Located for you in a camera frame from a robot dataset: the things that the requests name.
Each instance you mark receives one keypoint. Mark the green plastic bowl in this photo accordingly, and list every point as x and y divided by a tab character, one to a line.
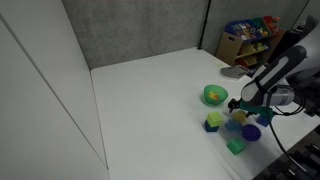
222	93

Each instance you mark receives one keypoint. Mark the wooden toy storage shelf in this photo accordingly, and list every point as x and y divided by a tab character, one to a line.
249	42

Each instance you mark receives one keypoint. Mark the lime green cube block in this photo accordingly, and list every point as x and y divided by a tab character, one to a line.
214	119

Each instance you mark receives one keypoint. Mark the grey cloth on table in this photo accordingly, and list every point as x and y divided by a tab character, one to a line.
233	72

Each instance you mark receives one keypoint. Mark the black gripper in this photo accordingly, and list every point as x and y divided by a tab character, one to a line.
266	112

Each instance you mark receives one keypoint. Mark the purple spiky ball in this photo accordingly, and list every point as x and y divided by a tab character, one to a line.
251	132

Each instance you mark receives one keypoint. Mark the yellow toy inside bowl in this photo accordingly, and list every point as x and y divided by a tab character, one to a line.
213	95

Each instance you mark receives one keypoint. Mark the yellow rubber toy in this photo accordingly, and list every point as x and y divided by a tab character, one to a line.
240	116

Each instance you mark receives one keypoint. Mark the blue cube block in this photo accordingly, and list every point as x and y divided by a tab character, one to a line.
262	121

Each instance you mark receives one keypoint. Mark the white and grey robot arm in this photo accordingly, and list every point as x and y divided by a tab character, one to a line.
255	93

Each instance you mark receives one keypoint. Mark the black vertical pole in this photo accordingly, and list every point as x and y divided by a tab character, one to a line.
203	29

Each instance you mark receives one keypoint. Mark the blue rubber toy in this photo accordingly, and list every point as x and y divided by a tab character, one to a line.
233	125

